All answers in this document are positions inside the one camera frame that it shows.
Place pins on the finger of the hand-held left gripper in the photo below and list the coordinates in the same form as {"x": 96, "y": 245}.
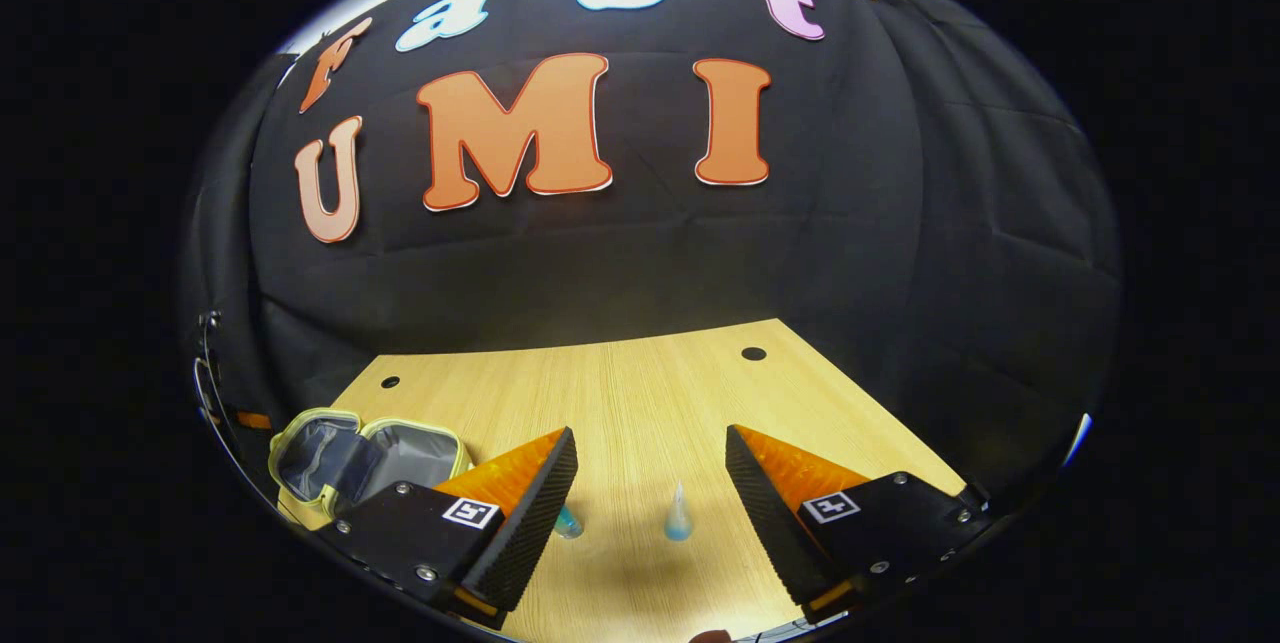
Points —
{"x": 253, "y": 420}

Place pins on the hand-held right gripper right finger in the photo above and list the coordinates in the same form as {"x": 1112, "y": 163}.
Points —
{"x": 770, "y": 523}

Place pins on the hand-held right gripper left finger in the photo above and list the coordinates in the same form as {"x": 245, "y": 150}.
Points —
{"x": 525, "y": 523}

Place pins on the white tube with teal cap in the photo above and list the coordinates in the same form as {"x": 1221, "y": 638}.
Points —
{"x": 570, "y": 523}

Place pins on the blue cosmetic tube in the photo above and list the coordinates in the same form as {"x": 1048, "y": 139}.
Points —
{"x": 679, "y": 521}

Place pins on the pale yellow suitcase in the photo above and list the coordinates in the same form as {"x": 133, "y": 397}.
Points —
{"x": 420, "y": 453}

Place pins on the black backdrop cloth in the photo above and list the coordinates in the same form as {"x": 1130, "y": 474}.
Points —
{"x": 640, "y": 263}

